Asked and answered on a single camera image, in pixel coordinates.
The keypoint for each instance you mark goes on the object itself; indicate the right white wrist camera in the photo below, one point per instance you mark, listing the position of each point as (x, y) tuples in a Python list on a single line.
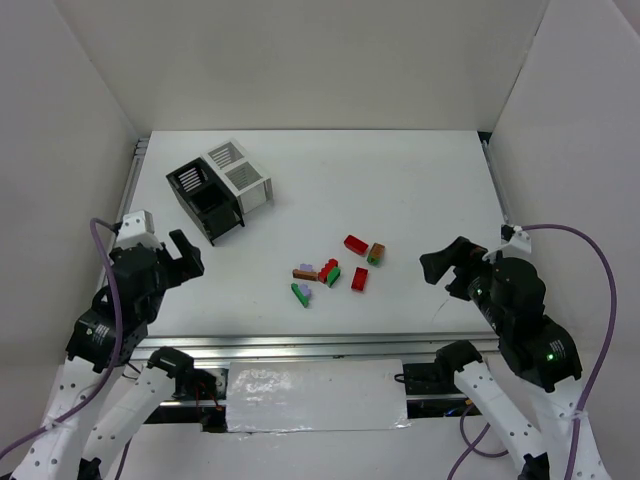
[(514, 242)]

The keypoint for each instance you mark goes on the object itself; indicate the black slotted container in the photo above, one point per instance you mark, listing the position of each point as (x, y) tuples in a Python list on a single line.
[(206, 199)]

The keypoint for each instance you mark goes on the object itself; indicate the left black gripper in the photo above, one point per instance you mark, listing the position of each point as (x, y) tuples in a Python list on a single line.
[(170, 261)]

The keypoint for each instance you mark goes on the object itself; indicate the green lego plate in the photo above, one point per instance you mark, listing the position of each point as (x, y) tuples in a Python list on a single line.
[(304, 301)]

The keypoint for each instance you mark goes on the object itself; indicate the green slope lego brick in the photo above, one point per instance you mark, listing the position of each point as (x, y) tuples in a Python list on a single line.
[(333, 276)]

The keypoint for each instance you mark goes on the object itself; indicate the red slope lego brick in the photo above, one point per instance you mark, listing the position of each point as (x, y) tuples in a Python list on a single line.
[(326, 269)]

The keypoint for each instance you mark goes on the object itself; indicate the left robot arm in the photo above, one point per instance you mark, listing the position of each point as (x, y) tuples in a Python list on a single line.
[(75, 441)]

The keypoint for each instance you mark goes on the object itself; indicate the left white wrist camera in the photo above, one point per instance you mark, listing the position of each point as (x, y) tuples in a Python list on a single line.
[(137, 229)]

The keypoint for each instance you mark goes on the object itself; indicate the white slotted container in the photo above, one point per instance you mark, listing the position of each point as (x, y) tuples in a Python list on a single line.
[(247, 180)]

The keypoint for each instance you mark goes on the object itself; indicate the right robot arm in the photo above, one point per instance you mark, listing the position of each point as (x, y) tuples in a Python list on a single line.
[(561, 443)]

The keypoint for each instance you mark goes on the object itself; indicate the aluminium front rail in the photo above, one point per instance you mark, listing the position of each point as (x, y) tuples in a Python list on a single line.
[(312, 346)]

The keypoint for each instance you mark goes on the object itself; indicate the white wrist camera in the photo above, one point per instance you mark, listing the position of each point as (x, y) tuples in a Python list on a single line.
[(137, 229), (514, 242)]

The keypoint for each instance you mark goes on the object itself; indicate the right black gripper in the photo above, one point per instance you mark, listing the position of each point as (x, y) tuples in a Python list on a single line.
[(460, 271)]

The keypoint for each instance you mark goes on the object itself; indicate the brown lego plate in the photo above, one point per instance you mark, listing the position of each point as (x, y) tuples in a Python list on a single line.
[(305, 275)]

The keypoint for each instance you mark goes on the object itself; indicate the tan lego plate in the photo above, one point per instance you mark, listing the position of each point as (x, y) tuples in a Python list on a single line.
[(377, 250)]

